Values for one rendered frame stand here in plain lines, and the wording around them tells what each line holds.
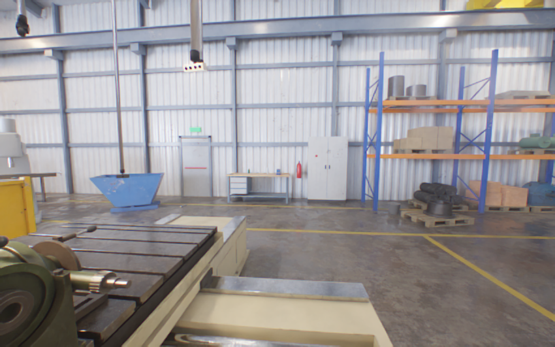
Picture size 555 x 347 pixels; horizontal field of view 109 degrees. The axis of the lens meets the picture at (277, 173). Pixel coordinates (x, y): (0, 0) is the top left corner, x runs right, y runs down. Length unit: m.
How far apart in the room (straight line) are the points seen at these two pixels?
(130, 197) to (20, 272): 5.94
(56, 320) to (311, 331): 0.93
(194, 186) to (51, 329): 7.39
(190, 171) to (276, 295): 7.00
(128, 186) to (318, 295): 5.89
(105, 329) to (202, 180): 7.13
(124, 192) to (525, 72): 12.39
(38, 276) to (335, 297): 1.21
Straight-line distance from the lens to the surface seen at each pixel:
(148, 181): 6.52
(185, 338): 1.25
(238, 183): 6.58
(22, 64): 13.19
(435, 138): 6.99
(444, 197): 7.32
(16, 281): 0.77
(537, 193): 9.09
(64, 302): 0.81
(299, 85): 7.53
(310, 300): 1.38
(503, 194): 8.40
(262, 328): 1.23
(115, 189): 6.70
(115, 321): 0.96
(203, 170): 7.82
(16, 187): 3.68
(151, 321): 1.07
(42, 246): 0.96
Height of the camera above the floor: 1.53
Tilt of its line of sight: 5 degrees down
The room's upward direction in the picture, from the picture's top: straight up
